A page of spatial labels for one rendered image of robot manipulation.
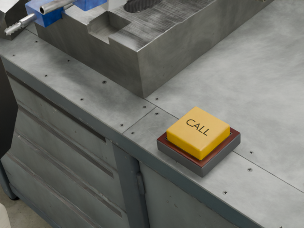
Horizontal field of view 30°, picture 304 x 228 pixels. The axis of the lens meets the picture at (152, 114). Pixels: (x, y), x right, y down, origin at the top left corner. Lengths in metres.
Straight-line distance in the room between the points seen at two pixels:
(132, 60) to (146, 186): 0.28
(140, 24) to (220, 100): 0.16
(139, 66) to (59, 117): 0.36
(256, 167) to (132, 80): 0.23
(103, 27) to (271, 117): 0.29
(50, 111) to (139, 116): 0.36
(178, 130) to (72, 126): 0.39
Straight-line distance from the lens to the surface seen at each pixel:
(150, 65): 0.82
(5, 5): 1.02
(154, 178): 0.96
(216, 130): 0.74
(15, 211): 1.81
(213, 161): 0.73
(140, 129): 0.80
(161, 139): 0.75
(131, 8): 0.88
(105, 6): 0.81
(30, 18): 0.89
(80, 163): 1.18
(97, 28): 0.88
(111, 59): 0.85
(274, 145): 0.77
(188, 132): 0.74
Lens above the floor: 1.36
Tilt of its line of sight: 43 degrees down
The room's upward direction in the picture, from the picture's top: 8 degrees counter-clockwise
